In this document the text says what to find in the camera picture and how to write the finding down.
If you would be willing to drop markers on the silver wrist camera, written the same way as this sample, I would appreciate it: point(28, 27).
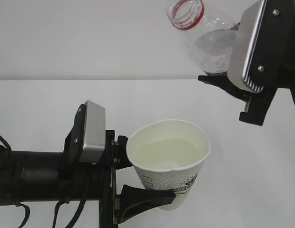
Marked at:
point(94, 136)
point(243, 49)

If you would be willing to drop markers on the white paper coffee cup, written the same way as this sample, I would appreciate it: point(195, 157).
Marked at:
point(168, 155)

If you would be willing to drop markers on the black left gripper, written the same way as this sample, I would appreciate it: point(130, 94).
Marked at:
point(116, 209)

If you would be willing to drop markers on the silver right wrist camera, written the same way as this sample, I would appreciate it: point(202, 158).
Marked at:
point(243, 49)

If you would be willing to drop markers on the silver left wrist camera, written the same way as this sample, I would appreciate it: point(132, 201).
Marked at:
point(94, 136)

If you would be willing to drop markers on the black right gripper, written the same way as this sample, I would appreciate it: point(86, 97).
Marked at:
point(272, 65)

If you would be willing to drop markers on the clear plastic water bottle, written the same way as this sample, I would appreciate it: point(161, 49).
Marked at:
point(206, 32)

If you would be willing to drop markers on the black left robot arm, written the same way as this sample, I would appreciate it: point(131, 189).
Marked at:
point(47, 176)

